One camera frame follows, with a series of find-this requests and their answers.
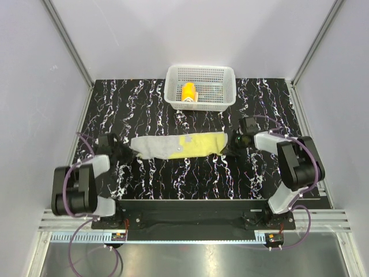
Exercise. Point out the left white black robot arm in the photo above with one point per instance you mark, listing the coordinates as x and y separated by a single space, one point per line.
74 191

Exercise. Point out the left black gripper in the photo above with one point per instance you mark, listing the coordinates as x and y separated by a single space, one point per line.
130 154

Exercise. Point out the white slotted cable duct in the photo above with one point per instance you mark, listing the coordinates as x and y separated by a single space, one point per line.
133 237

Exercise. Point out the grey and orange towel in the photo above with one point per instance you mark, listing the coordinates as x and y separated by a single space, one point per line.
189 93

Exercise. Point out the white plastic mesh basket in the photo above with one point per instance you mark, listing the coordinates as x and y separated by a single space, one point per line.
215 87

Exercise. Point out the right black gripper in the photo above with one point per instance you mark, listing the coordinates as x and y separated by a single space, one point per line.
229 149

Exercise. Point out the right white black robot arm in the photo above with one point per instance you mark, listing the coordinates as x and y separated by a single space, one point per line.
299 162

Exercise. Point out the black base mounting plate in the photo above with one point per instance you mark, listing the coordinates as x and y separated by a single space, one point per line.
224 218

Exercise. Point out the grey towel yellow frog print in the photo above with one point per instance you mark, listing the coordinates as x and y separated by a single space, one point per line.
193 145

